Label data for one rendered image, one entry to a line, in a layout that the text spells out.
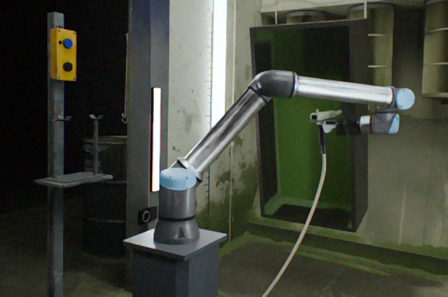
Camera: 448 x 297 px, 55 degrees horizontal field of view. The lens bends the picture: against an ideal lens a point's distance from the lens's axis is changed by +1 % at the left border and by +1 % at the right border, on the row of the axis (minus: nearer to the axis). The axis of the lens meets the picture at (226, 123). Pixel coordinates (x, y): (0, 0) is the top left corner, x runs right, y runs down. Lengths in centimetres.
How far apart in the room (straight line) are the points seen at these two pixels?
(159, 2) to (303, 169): 144
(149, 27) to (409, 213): 228
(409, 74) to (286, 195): 150
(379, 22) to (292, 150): 126
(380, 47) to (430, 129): 78
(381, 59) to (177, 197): 230
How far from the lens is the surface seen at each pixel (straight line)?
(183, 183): 172
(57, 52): 236
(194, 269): 174
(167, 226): 176
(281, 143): 301
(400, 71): 391
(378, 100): 197
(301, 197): 310
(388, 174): 367
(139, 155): 268
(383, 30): 363
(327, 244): 358
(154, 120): 261
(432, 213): 353
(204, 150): 190
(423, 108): 387
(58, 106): 243
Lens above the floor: 120
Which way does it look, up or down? 3 degrees down
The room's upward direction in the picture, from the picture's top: 1 degrees clockwise
